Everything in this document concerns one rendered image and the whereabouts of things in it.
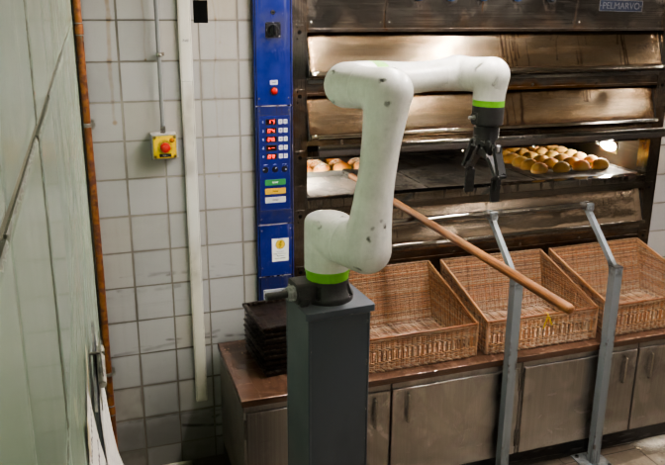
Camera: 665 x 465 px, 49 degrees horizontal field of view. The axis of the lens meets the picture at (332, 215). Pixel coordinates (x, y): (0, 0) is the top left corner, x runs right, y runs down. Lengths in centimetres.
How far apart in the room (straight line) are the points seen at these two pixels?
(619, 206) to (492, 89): 198
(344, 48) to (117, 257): 127
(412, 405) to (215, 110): 144
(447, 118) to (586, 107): 74
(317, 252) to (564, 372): 170
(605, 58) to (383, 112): 210
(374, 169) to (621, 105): 223
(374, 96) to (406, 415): 164
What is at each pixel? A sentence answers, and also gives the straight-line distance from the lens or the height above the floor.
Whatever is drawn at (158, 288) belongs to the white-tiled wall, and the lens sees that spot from 317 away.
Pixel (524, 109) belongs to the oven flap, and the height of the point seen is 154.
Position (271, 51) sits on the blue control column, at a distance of 301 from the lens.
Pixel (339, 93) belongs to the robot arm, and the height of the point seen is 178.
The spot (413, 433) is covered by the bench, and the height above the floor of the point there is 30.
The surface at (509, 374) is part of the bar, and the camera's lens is 318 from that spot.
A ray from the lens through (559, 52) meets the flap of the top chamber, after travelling 363.
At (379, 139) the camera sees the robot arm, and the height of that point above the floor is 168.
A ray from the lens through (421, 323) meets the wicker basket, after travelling 343.
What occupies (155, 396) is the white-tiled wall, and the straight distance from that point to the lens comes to 338.
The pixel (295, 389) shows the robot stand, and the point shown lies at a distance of 221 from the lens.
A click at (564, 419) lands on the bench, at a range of 355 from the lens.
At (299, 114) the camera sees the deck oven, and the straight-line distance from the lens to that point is 310.
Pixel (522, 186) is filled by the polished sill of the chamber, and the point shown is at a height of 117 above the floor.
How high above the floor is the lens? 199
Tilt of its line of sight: 16 degrees down
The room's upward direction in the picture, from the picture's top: straight up
